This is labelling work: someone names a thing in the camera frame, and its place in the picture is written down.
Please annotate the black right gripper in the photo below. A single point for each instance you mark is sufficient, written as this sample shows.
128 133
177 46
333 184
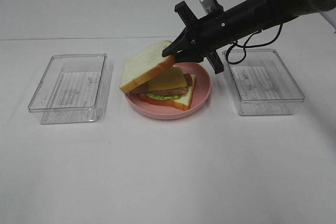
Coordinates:
199 39

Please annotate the bacon strip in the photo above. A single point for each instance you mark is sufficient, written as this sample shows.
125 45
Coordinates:
145 89
188 79

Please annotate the yellow cheese slice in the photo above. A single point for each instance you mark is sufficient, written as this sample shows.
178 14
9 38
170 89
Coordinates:
170 79

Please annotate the bread slice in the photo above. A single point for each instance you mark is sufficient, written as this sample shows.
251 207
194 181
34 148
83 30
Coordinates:
184 103
145 65

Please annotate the green lettuce leaf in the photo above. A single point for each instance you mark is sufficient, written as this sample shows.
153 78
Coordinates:
164 97

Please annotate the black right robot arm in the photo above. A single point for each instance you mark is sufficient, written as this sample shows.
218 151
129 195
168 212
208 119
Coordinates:
251 16

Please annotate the pink plate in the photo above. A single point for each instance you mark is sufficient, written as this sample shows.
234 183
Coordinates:
200 95

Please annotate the clear right plastic tray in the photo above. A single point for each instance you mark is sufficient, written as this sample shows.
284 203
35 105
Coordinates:
262 85

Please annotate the clear plastic tray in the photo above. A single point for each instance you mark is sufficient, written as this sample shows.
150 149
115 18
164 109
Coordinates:
73 89
262 85

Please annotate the clear left plastic tray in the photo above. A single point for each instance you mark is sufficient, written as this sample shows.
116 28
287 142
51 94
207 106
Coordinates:
73 89

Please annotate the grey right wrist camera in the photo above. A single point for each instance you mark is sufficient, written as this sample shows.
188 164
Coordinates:
210 6

